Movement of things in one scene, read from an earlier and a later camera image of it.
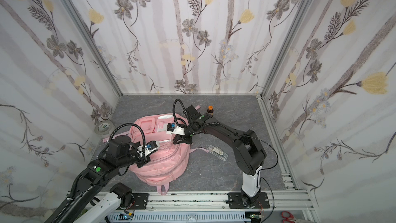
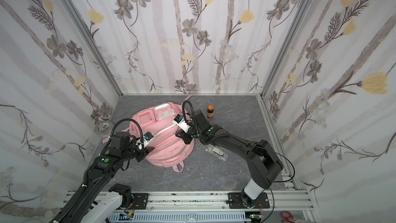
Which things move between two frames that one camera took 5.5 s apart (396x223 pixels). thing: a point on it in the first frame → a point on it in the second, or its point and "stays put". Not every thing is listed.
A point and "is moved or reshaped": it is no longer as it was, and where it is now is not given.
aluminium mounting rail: (201, 201) stays put
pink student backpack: (170, 162) is moved or reshaped
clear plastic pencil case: (217, 152) stays put
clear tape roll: (104, 128) stays put
